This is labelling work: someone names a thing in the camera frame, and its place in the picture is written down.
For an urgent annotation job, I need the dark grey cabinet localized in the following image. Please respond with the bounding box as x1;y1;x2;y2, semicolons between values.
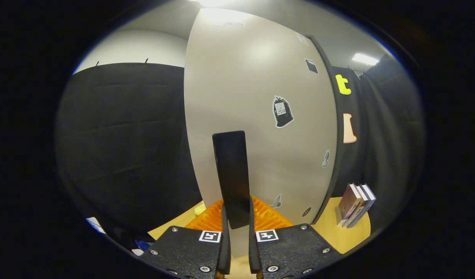
305;35;344;225

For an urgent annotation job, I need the long ceiling light panel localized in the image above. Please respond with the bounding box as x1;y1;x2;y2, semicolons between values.
352;53;379;65

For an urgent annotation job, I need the grey blue book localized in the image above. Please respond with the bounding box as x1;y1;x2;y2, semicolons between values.
348;184;377;228

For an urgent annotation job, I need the white spine book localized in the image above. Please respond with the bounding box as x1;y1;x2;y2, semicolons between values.
344;185;370;227

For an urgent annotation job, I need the black backdrop cloth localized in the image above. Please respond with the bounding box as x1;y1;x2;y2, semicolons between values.
55;62;426;248

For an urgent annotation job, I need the black door handle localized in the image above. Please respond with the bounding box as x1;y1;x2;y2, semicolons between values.
212;131;250;230

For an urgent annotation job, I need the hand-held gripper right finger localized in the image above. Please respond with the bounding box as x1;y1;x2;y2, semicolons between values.
248;197;343;279

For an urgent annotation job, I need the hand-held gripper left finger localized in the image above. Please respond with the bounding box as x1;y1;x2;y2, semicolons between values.
139;199;232;279

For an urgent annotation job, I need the mauve book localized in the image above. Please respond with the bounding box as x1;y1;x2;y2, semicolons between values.
337;183;363;225

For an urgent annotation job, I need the beige cabinet door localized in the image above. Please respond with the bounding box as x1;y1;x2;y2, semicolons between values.
183;8;339;258

